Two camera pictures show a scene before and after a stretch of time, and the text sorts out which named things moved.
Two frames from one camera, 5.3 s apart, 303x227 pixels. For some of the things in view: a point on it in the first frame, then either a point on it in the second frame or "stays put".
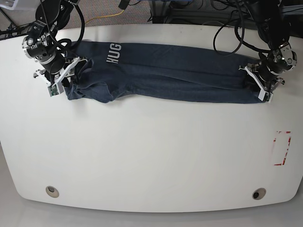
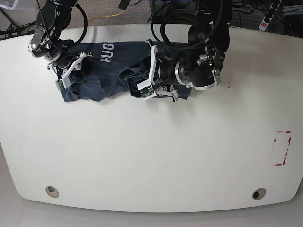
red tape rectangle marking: x=274 y=140 stays put
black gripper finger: x=251 y=84 -> x=147 y=62
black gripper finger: x=76 y=79 -> x=86 y=65
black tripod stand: x=15 y=30 stays put
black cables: x=241 y=39 -> x=187 y=47
